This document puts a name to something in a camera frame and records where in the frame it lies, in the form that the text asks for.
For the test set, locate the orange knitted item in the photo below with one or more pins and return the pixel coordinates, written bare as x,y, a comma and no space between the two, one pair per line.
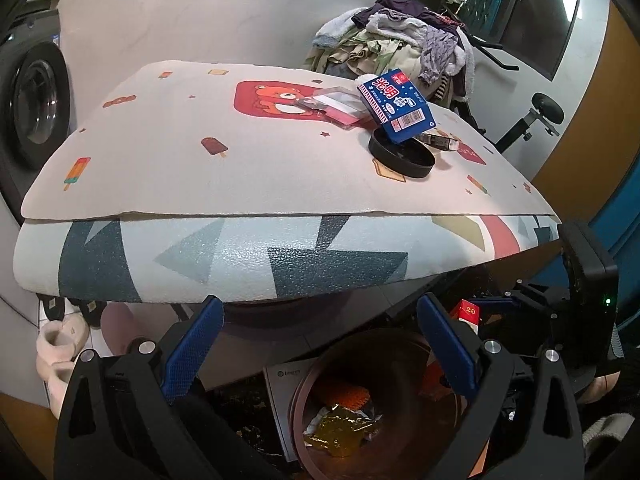
351,397

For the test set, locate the small dark snack packet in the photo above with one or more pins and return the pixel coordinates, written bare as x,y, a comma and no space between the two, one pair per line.
439,140

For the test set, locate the pile of clothes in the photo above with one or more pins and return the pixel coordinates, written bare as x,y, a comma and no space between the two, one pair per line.
434,51

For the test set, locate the dark front-load washing machine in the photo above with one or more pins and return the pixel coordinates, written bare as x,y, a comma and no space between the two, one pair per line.
36,102

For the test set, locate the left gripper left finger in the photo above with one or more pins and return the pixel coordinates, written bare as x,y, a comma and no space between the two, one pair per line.
117,420

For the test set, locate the grey knit sleeve forearm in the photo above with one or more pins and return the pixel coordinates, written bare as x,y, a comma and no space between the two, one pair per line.
611,428

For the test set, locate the red cardboard box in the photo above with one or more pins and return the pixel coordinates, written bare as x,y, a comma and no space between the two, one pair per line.
467,312

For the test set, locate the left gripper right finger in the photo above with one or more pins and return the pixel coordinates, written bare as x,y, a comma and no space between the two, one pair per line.
522,419

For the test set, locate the black exercise bike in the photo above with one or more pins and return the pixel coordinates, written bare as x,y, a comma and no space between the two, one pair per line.
489,94

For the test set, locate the white paper under bin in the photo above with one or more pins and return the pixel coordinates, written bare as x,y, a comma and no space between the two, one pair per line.
282,380

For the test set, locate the right hand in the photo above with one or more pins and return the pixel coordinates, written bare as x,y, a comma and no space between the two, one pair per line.
598,388

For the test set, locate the black round bowl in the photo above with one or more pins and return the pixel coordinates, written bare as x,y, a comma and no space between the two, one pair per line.
410,158

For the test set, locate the blue white carton box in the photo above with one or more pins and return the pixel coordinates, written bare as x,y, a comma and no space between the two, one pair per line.
396,105

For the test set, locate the pink fluffy slipper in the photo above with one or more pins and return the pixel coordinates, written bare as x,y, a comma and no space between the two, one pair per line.
58,345

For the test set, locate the brown round trash bin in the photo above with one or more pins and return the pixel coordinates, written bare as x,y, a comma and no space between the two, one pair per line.
419,416

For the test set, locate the patterned play mat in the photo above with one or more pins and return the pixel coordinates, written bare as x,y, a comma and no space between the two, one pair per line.
194,139

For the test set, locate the clear red plastic package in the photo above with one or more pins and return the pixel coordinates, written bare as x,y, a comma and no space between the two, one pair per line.
338,105

